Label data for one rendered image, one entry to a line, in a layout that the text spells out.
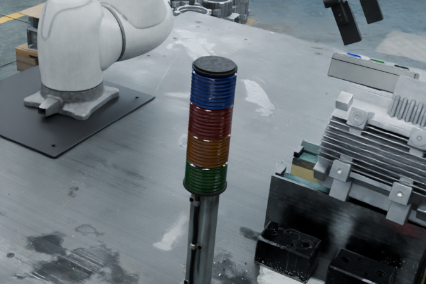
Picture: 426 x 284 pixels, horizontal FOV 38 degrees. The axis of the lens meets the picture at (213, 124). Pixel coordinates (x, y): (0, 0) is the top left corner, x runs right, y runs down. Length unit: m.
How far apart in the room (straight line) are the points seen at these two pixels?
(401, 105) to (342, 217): 0.22
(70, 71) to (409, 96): 0.82
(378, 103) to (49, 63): 0.81
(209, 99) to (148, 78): 0.97
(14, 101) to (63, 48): 0.23
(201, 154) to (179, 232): 0.36
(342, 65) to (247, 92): 0.49
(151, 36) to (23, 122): 0.40
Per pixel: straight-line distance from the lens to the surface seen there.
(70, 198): 1.26
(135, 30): 1.59
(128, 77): 1.76
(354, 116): 1.00
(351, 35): 1.03
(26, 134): 1.47
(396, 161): 0.99
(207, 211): 0.90
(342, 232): 1.11
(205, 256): 0.95
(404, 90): 1.03
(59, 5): 1.49
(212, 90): 0.78
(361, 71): 1.28
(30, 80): 1.75
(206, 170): 0.84
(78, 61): 1.50
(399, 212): 1.03
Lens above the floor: 1.53
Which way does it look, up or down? 28 degrees down
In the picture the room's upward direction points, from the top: 5 degrees clockwise
